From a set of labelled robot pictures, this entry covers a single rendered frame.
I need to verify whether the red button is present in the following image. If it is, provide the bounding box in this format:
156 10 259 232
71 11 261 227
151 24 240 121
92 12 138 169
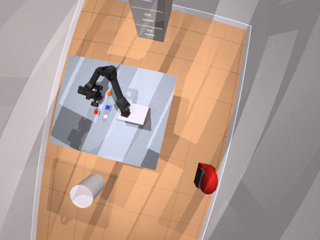
94 109 101 115

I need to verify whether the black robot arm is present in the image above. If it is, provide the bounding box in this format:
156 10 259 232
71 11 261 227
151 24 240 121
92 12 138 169
77 65 131 118

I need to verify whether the blue button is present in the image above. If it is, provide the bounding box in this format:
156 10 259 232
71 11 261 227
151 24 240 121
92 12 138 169
105 105 112 111

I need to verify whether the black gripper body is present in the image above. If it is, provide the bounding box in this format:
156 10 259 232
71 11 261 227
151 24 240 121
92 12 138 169
91 85 103 107

